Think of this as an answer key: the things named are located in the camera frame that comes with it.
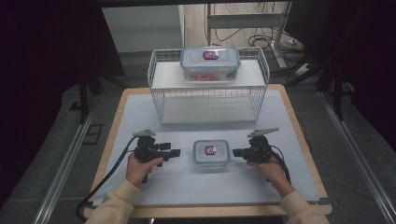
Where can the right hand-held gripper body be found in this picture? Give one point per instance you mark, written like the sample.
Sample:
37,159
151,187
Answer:
263,152

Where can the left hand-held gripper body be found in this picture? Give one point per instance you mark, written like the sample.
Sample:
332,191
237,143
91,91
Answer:
146,152

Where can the small clear food container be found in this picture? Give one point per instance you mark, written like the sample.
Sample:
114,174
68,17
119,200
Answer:
211,154

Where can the large clear food container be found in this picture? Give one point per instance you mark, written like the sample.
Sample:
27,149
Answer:
210,62

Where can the person's left hand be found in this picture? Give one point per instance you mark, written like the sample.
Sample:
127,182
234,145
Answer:
138,172

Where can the person's right hand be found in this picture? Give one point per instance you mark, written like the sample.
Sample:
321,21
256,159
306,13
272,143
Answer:
275,175

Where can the pale blue table mat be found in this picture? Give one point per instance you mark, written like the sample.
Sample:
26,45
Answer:
193,183

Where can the black stand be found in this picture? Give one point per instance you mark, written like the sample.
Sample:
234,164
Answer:
83,99
337,96

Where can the white power strip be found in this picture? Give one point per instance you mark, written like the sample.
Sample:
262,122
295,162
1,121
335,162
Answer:
302,70

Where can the white cabinet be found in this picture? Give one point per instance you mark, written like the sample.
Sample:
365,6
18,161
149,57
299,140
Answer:
141,28

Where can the black floor frame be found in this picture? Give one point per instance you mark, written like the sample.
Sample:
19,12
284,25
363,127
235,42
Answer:
85,134

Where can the metal floor rail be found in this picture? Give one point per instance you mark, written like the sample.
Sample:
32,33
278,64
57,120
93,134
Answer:
62,171
358,155

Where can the white desk frame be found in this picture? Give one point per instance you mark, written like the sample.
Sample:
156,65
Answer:
246,20

